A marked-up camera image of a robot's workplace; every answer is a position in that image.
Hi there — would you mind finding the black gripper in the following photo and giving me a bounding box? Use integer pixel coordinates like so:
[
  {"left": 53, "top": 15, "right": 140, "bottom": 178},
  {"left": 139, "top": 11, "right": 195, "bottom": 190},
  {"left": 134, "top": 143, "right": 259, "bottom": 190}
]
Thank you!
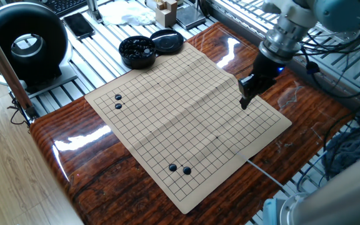
[{"left": 237, "top": 51, "right": 286, "bottom": 110}]

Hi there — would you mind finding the beige go board mat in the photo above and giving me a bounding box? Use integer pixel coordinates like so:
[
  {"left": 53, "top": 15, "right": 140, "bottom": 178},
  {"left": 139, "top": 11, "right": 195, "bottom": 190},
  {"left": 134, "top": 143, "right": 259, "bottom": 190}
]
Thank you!
[{"left": 84, "top": 42, "right": 293, "bottom": 215}]

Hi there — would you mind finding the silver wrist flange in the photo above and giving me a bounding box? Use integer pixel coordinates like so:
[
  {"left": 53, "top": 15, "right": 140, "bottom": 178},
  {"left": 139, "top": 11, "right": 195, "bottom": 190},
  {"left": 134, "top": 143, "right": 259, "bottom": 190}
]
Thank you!
[{"left": 257, "top": 14, "right": 303, "bottom": 63}]

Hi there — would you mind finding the white zip tie tail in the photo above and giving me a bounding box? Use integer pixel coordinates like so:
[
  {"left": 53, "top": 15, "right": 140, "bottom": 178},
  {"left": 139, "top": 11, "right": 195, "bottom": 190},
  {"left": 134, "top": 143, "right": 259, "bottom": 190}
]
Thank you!
[{"left": 236, "top": 151, "right": 285, "bottom": 189}]

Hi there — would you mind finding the black flat scale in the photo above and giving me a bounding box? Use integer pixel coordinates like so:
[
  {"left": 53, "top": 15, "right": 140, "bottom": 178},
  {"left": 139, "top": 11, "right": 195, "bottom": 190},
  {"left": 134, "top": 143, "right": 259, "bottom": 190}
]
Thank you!
[{"left": 175, "top": 4, "right": 206, "bottom": 31}]

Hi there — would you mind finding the black glossy bowl lid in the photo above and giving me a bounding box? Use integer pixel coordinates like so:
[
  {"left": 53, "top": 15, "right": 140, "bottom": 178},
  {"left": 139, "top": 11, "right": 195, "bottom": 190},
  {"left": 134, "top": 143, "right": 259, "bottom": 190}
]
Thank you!
[{"left": 149, "top": 29, "right": 185, "bottom": 56}]

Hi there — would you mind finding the grey blue crumpled cloth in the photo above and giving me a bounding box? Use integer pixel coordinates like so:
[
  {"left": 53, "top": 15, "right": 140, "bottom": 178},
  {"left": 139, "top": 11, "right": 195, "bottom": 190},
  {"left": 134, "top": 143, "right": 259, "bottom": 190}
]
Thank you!
[{"left": 321, "top": 124, "right": 360, "bottom": 181}]

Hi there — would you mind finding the wooden block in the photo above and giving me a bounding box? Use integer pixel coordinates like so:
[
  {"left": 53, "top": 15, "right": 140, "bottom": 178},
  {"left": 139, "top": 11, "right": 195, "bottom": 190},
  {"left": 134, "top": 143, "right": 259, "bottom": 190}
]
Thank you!
[{"left": 154, "top": 0, "right": 179, "bottom": 28}]

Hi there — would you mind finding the black bowl of go stones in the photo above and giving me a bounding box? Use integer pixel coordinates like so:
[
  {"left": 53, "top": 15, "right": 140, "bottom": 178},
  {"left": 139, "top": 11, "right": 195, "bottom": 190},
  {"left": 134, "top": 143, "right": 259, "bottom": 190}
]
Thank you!
[{"left": 118, "top": 35, "right": 157, "bottom": 70}]

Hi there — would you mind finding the black smartphone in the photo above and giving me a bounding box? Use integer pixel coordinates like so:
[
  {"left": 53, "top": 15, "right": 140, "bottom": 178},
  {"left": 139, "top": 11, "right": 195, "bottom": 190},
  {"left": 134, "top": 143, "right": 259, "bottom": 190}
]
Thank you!
[{"left": 62, "top": 12, "right": 96, "bottom": 41}]

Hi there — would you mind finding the black keyboard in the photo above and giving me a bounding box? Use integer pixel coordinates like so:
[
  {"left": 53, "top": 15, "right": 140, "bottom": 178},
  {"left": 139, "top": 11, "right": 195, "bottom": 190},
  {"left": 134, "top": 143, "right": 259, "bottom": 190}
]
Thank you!
[{"left": 39, "top": 0, "right": 89, "bottom": 17}]

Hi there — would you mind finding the grey metal edge rail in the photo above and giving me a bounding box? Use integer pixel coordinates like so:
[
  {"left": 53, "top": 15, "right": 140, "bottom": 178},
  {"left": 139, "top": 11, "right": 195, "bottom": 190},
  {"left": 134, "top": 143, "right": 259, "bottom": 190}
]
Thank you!
[{"left": 204, "top": 0, "right": 360, "bottom": 114}]

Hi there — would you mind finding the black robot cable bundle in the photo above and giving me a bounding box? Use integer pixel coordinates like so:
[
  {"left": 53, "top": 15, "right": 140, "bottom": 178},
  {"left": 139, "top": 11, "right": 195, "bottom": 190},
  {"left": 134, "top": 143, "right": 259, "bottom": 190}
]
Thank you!
[{"left": 295, "top": 24, "right": 360, "bottom": 194}]

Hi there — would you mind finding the short metal post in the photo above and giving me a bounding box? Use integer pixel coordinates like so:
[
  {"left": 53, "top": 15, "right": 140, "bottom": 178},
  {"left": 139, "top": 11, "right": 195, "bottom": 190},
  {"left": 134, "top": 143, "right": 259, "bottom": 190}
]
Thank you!
[{"left": 86, "top": 0, "right": 103, "bottom": 24}]

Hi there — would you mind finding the brown frame post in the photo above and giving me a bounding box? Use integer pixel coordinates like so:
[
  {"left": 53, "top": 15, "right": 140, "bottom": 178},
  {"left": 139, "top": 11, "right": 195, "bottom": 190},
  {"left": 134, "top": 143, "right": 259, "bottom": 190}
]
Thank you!
[{"left": 0, "top": 12, "right": 40, "bottom": 121}]

